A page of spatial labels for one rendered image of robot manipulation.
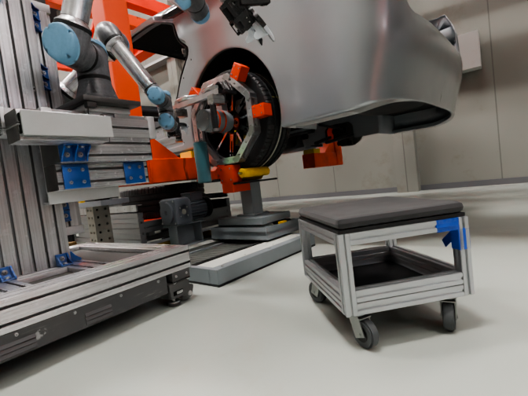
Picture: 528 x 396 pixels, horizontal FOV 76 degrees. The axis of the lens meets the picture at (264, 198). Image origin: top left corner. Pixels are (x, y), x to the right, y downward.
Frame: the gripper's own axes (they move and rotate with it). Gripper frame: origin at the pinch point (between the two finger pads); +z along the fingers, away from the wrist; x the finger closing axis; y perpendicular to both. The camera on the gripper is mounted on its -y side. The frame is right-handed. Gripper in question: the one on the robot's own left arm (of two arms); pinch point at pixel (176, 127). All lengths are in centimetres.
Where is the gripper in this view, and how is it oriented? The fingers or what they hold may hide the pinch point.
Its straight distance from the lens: 215.4
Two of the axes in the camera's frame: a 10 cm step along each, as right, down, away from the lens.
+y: 1.3, 9.9, 0.5
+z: -0.9, -0.4, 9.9
